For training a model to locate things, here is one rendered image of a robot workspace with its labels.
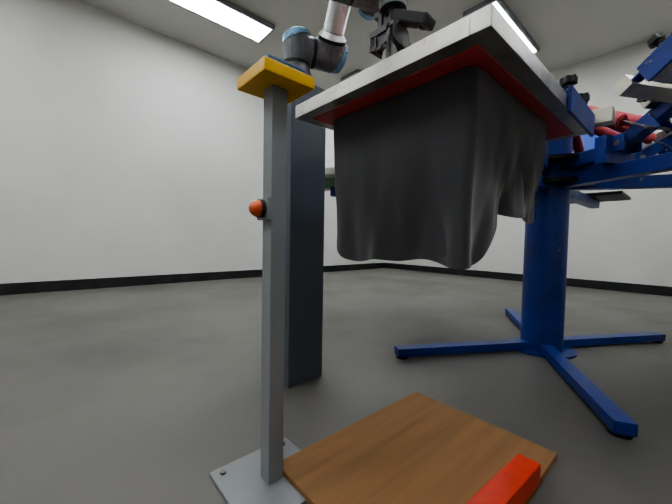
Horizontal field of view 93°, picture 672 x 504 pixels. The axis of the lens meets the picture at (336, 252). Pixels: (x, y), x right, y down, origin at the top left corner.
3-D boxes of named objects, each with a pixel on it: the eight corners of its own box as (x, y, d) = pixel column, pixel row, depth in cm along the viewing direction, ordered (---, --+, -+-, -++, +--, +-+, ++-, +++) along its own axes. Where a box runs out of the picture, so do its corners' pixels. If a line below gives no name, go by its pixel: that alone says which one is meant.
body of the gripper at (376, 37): (386, 66, 90) (387, 23, 90) (412, 52, 84) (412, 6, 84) (368, 55, 85) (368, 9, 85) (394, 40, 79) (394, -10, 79)
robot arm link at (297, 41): (279, 69, 135) (279, 36, 134) (309, 75, 140) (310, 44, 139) (284, 54, 124) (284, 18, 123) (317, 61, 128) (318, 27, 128)
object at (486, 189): (472, 268, 68) (479, 65, 66) (455, 267, 71) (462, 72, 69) (541, 261, 99) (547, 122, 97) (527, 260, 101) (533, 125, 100)
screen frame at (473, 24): (491, 25, 54) (492, 2, 54) (295, 118, 98) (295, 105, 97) (590, 133, 106) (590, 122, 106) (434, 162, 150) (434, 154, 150)
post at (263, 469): (250, 540, 62) (254, 31, 58) (208, 475, 78) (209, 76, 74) (335, 483, 76) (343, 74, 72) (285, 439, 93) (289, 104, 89)
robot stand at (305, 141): (262, 374, 136) (265, 89, 132) (295, 363, 149) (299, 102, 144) (288, 388, 124) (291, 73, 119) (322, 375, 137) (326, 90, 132)
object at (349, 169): (467, 272, 66) (475, 61, 65) (328, 259, 100) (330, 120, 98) (474, 271, 69) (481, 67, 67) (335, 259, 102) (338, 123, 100)
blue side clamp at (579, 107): (571, 110, 85) (572, 84, 85) (549, 115, 89) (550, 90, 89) (594, 136, 105) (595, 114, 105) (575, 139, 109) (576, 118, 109)
